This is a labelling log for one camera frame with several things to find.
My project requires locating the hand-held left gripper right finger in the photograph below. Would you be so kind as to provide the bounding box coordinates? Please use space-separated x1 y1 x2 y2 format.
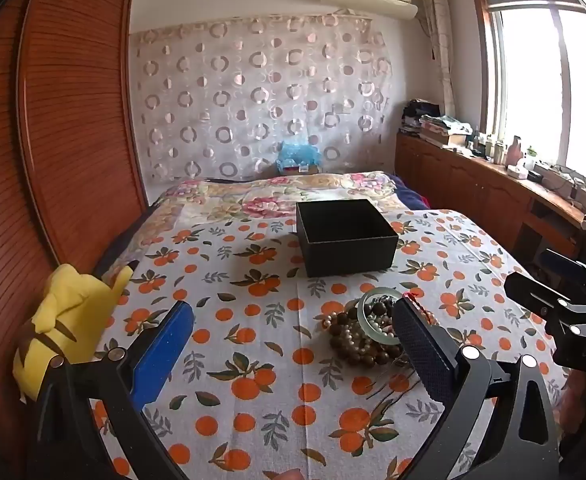
392 297 561 480

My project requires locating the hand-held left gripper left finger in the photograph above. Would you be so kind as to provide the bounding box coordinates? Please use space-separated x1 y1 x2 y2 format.
26 301 196 480

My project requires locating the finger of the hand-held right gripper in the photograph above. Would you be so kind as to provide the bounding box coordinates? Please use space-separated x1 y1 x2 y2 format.
543 249 586 306
504 272 586 341

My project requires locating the red string bracelet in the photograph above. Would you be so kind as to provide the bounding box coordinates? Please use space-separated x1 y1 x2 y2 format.
402 290 440 327

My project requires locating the brown wooden bead bracelet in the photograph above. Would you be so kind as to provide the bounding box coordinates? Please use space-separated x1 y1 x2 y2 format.
329 296 410 369

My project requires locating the pale green jade bangle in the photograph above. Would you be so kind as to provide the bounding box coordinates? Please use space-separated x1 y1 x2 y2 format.
357 287 415 347

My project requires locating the white pearl necklace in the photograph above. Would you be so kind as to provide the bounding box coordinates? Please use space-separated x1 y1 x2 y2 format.
322 312 374 357

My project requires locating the black cardboard box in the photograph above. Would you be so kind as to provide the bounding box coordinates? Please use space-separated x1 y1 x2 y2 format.
295 199 400 279

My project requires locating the orange-print bed sheet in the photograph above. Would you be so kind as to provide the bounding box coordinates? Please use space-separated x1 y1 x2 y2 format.
86 207 574 480

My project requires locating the yellow plush toy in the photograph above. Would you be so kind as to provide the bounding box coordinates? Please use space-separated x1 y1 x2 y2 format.
12 262 135 403

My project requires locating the brown wooden cabinet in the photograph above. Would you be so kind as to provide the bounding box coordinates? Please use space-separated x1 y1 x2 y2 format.
394 131 586 283

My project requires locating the pink bottle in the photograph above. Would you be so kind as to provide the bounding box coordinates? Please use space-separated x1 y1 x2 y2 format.
506 136 524 168

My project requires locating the row of small bottles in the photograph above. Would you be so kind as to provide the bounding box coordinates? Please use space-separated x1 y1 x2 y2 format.
472 132 506 165

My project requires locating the dark blue blanket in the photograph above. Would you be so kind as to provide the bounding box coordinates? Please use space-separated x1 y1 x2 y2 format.
387 174 431 211

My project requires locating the floral quilt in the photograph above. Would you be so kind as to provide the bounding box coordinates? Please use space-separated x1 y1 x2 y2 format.
146 171 399 241

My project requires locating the window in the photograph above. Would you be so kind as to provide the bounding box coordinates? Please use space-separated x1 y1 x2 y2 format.
472 0 586 198

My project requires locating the pile of clothes and books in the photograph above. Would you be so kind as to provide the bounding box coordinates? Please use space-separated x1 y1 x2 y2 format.
400 99 474 148

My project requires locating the blue plastic bag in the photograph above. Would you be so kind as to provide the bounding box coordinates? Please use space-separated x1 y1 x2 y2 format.
274 139 322 173

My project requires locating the brown wooden wardrobe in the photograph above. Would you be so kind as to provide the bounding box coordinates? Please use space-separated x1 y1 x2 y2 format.
0 0 149 480

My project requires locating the patterned window curtain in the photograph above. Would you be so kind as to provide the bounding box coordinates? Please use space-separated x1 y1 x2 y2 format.
419 0 458 113

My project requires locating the circle-patterned wall cloth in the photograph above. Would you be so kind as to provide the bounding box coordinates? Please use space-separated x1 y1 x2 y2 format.
129 10 394 183

